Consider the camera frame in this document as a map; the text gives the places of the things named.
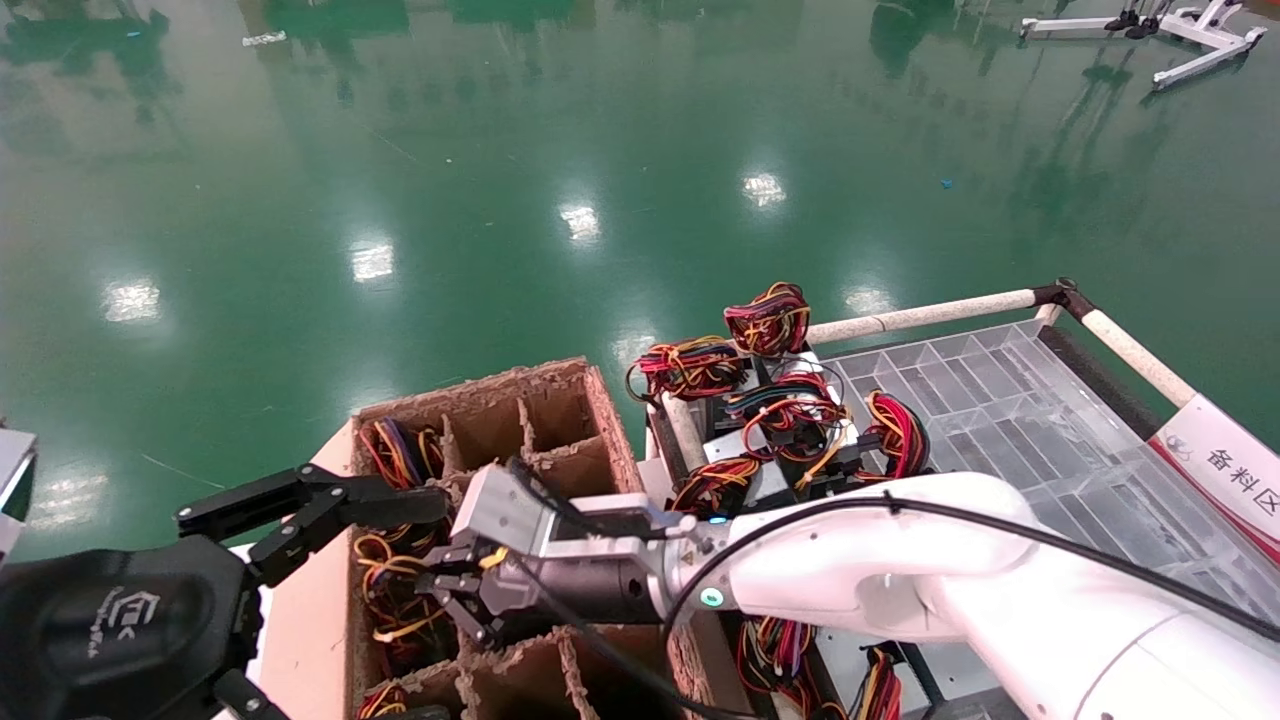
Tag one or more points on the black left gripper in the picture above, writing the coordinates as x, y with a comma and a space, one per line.
110, 630

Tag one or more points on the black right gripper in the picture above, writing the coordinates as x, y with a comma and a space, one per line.
590, 590

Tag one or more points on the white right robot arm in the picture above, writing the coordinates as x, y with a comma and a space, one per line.
950, 600

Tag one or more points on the brown cardboard divider carton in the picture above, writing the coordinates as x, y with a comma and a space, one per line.
560, 410

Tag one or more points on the clear plastic compartment tray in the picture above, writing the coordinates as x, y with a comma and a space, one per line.
1000, 420

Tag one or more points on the white floor scrap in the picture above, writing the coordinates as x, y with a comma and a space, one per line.
264, 39

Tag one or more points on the black foam strip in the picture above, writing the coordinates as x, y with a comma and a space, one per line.
1095, 378

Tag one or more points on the black pipe corner joint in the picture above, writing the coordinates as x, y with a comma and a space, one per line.
1065, 295

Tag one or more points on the white red printed sign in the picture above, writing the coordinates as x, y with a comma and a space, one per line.
1220, 470

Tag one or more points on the white metal stand base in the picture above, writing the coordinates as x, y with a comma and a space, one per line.
1200, 30

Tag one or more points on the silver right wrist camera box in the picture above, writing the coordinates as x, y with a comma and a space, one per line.
500, 515

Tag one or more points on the long white pipe rail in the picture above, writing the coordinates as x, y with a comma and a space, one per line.
920, 318

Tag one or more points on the short white pipe rail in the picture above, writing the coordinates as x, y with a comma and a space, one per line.
1130, 350

